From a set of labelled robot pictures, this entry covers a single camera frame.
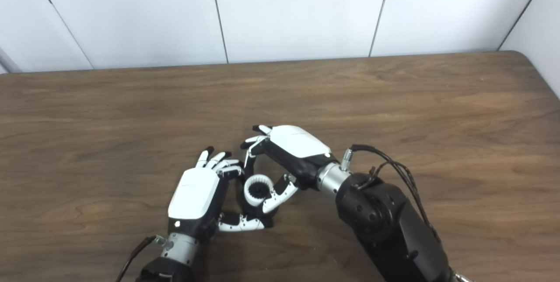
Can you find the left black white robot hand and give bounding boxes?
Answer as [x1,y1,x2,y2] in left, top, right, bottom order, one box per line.
[168,146,272,243]

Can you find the round black plastic part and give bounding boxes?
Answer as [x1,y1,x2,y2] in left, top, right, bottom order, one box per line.
[238,173,280,226]

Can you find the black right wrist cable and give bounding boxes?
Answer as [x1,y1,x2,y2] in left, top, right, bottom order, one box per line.
[340,144,441,243]

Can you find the grey wall corner strip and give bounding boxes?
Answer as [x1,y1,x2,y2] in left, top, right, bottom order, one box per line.
[0,46,22,74]

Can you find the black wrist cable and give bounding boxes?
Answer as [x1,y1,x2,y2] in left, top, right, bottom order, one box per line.
[115,235,169,282]
[340,144,441,243]

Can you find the white plastic ring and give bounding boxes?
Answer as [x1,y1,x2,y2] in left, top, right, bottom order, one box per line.
[243,174,275,207]

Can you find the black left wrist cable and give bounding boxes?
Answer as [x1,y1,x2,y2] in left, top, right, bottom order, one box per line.
[115,235,169,282]

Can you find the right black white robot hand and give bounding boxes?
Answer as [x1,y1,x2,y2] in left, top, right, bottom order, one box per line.
[240,124,340,215]

